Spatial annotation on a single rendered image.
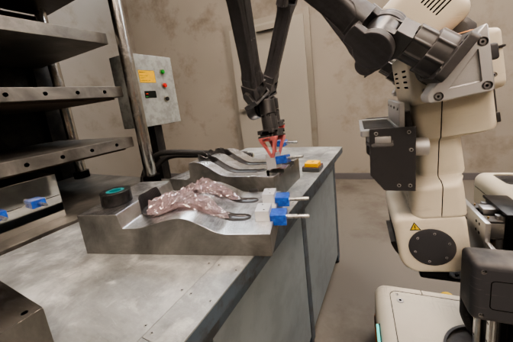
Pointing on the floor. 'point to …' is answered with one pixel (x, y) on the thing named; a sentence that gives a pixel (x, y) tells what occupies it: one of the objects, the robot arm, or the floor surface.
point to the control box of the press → (150, 98)
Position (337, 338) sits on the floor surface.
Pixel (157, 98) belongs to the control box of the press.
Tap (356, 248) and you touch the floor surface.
